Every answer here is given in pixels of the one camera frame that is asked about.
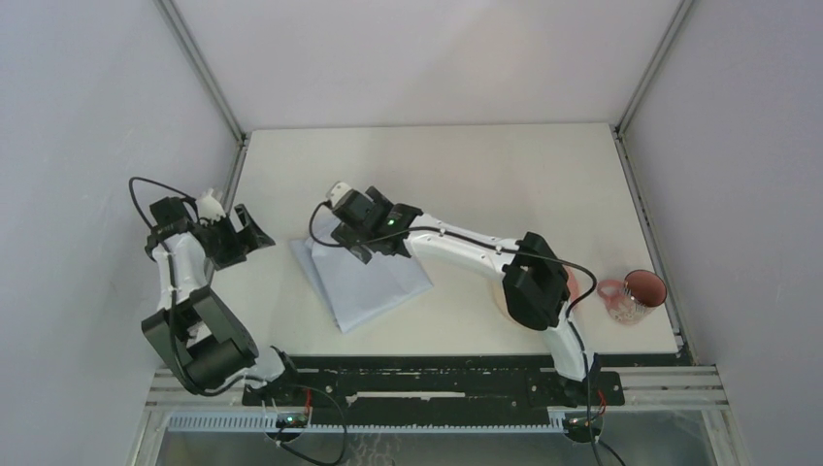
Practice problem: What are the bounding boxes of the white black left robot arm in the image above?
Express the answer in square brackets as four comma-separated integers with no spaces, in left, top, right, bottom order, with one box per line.
[141,192,304,405]

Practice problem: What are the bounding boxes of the white slotted cable duct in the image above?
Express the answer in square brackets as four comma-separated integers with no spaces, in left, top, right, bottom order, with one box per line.
[165,411,571,435]

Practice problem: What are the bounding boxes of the white checked tablecloth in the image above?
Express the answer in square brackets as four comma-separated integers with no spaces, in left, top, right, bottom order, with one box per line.
[289,238,433,333]

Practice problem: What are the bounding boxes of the pink patterned mug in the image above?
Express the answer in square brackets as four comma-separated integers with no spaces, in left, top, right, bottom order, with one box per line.
[596,270,668,325]

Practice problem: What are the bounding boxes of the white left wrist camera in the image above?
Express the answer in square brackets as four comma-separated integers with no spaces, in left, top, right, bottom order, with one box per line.
[195,188,226,222]

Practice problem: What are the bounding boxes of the cream pink branch plate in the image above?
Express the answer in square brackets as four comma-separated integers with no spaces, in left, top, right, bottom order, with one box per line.
[489,266,581,320]

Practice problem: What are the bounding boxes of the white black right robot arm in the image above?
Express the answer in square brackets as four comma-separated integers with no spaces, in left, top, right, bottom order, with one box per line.
[323,182,600,404]

